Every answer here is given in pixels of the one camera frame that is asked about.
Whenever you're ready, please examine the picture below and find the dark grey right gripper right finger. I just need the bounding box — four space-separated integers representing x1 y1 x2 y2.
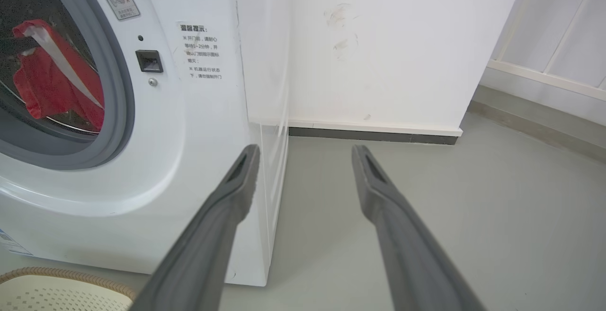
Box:
351 144 488 311

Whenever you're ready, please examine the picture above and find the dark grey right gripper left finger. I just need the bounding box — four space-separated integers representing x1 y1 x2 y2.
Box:
129 144 261 311

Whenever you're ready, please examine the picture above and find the white front-loading washing machine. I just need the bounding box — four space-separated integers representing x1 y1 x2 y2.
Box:
0 0 290 287

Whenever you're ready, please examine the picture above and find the cream woven laundry basket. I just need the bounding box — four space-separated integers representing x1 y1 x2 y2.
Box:
0 267 138 311

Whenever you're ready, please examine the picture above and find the grey rubber door gasket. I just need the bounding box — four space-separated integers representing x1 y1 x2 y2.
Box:
0 0 136 171

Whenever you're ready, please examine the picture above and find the black door latch socket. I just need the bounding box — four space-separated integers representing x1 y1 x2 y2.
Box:
135 50 164 73

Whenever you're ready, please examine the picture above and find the red garment with white stripe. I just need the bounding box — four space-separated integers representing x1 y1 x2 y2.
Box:
11 19 105 132

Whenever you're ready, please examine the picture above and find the white panelled door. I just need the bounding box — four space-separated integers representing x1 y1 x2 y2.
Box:
480 0 606 127

